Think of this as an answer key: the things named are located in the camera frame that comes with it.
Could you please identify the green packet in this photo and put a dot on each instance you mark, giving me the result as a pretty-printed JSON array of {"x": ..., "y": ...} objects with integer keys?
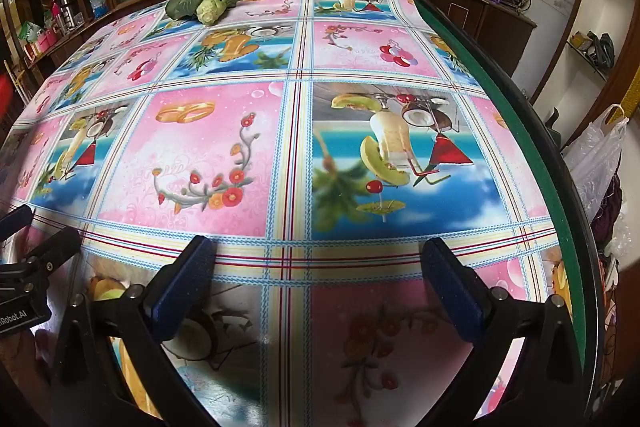
[{"x": 28, "y": 30}]

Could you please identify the printed plastic tablecloth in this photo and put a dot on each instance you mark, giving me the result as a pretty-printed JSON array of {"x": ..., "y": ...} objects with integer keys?
[{"x": 200, "y": 157}]

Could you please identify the wooden sideboard cabinet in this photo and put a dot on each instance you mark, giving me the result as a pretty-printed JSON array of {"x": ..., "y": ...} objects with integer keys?
[{"x": 495, "y": 32}]

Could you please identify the glass wall shelf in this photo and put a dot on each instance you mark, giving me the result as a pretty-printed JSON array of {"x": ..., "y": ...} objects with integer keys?
[{"x": 587, "y": 59}]

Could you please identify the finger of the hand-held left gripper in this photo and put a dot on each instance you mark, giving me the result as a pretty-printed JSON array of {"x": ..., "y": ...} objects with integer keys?
[
  {"x": 14, "y": 221},
  {"x": 50, "y": 252}
]

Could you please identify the black and steel thermos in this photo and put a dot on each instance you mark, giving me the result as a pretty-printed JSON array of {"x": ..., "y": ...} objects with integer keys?
[{"x": 66, "y": 7}]

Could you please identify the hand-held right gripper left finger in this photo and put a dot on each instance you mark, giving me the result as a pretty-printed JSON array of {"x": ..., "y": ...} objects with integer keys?
[{"x": 186, "y": 287}]

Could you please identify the white plastic bag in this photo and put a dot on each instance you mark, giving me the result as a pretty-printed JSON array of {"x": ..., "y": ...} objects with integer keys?
[{"x": 595, "y": 152}]

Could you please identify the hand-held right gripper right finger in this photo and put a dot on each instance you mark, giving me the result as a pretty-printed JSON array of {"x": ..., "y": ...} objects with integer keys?
[{"x": 457, "y": 292}]

